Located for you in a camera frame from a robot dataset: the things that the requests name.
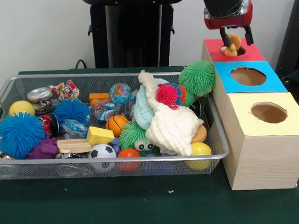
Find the small soccer ball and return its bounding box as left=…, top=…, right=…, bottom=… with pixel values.
left=86, top=143, right=118, bottom=174

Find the plain green spiky ball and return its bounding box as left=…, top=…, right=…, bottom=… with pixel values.
left=177, top=58, right=218, bottom=99

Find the light blue waffle cloth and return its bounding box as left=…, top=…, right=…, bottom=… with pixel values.
left=132, top=78, right=171, bottom=131

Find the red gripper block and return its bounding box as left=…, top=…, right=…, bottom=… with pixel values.
left=203, top=0, right=255, bottom=50

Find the black cable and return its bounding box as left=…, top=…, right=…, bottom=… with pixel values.
left=74, top=59, right=89, bottom=70

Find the small basketball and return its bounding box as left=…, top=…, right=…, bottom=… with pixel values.
left=105, top=114, right=130, bottom=138

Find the black chair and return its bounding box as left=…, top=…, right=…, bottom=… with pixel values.
left=272, top=0, right=299, bottom=75

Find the wooden box with three holes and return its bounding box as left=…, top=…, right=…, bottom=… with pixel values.
left=199, top=35, right=299, bottom=193

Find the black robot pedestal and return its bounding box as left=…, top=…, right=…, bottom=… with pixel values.
left=81, top=0, right=189, bottom=71

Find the multicolour spiky caterpillar toy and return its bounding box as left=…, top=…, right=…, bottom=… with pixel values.
left=155, top=81, right=196, bottom=110

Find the colourful patterned cloth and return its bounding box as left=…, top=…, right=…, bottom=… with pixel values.
left=48, top=79, right=80, bottom=102

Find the cream waffle cloth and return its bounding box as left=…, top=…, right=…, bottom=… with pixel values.
left=137, top=67, right=206, bottom=158

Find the globe print ball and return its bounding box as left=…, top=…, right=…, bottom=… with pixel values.
left=109, top=82, right=133, bottom=106

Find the tan bear plush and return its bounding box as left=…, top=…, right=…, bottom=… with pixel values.
left=219, top=33, right=243, bottom=57

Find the large blue spiky ball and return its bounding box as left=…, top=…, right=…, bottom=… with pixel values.
left=0, top=111, right=47, bottom=160

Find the small blue spiky ball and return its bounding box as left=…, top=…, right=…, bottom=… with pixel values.
left=53, top=98, right=91, bottom=128

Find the shallow clear mesh bin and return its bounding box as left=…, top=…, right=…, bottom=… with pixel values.
left=0, top=66, right=231, bottom=183

